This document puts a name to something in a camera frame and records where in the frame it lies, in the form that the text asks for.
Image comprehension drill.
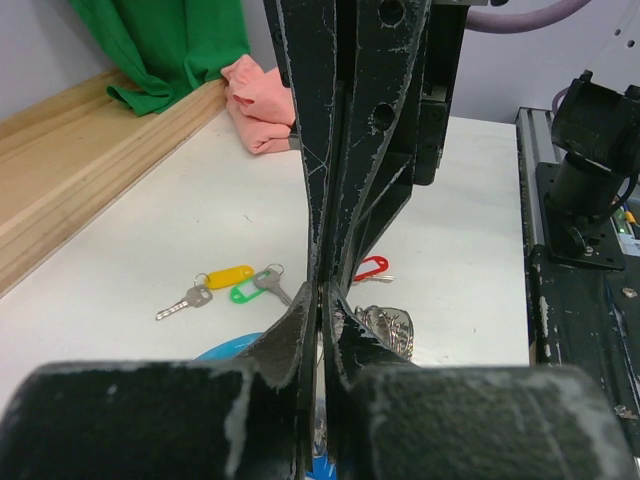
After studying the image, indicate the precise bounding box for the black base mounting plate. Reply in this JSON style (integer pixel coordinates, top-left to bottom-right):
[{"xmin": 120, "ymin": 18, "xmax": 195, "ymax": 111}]
[{"xmin": 526, "ymin": 245, "xmax": 639, "ymax": 456}]

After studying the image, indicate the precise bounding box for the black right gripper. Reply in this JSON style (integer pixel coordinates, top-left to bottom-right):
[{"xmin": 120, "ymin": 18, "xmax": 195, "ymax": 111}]
[{"xmin": 264, "ymin": 1, "xmax": 469, "ymax": 294}]

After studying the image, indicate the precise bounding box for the wooden rack frame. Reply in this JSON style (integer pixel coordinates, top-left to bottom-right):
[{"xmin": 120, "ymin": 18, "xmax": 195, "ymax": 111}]
[{"xmin": 1, "ymin": 70, "xmax": 225, "ymax": 293}]

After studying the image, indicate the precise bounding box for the key with green tag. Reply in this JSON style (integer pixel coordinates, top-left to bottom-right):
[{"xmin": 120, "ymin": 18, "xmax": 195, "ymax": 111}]
[{"xmin": 230, "ymin": 264, "xmax": 292, "ymax": 306}]

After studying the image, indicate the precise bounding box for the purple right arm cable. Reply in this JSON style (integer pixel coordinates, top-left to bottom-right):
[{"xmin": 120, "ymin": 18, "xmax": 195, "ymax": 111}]
[{"xmin": 464, "ymin": 0, "xmax": 596, "ymax": 35}]

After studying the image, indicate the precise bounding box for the pink cloth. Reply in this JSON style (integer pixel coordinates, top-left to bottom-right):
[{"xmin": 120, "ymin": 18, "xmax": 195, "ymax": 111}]
[{"xmin": 221, "ymin": 55, "xmax": 296, "ymax": 155}]

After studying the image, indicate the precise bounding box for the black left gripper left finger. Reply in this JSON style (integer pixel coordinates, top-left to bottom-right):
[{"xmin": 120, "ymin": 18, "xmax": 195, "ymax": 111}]
[{"xmin": 1, "ymin": 282, "xmax": 318, "ymax": 479}]

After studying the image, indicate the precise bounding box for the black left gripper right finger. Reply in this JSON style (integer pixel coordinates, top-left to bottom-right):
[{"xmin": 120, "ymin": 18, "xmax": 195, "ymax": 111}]
[{"xmin": 322, "ymin": 283, "xmax": 635, "ymax": 479}]

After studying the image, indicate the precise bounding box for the key with yellow tag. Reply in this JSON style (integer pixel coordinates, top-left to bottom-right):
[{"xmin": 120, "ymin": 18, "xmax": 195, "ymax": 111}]
[{"xmin": 155, "ymin": 265, "xmax": 254, "ymax": 321}]

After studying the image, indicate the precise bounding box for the metal keyring organizer blue handle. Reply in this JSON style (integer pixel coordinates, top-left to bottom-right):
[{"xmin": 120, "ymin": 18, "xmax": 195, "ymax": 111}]
[{"xmin": 197, "ymin": 305, "xmax": 415, "ymax": 479}]

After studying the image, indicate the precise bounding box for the green shirt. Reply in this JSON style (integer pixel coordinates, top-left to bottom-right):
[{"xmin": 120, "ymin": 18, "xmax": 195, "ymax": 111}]
[{"xmin": 70, "ymin": 0, "xmax": 250, "ymax": 116}]

